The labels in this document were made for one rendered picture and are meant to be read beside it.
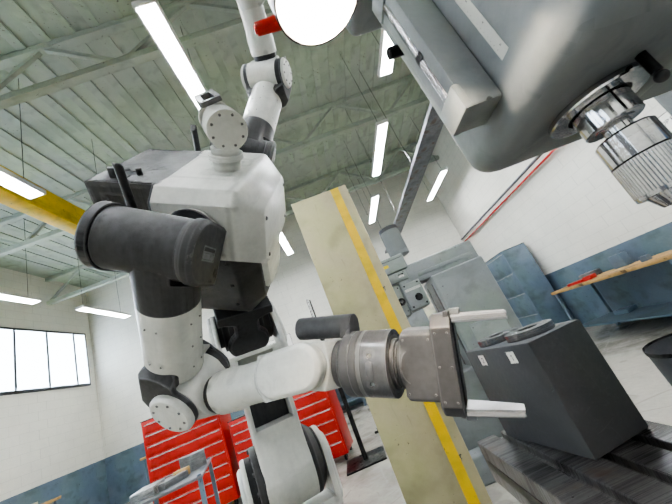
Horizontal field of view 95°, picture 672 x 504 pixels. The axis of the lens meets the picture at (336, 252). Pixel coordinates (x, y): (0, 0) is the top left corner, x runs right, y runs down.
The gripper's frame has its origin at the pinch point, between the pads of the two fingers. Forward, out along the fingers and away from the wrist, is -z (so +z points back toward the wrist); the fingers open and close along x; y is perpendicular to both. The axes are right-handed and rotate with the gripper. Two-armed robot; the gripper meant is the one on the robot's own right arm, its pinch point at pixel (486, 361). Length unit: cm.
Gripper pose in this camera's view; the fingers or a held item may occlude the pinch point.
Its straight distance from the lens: 42.4
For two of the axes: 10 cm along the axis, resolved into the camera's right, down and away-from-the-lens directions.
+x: -1.1, -9.8, 1.5
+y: 4.6, 0.8, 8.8
